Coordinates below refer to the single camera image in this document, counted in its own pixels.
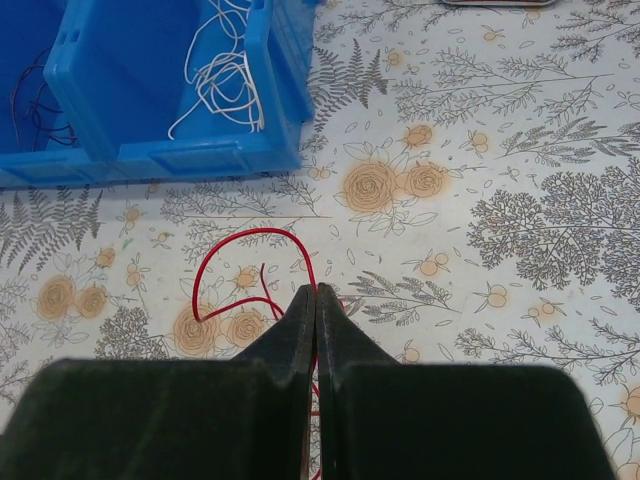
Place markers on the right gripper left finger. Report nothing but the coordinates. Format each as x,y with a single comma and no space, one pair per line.
243,418

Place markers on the blue three-compartment bin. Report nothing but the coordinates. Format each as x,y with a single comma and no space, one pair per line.
106,91

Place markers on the floral table mat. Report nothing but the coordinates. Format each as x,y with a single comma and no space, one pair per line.
469,187

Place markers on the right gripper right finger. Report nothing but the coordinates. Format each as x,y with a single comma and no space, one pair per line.
381,419

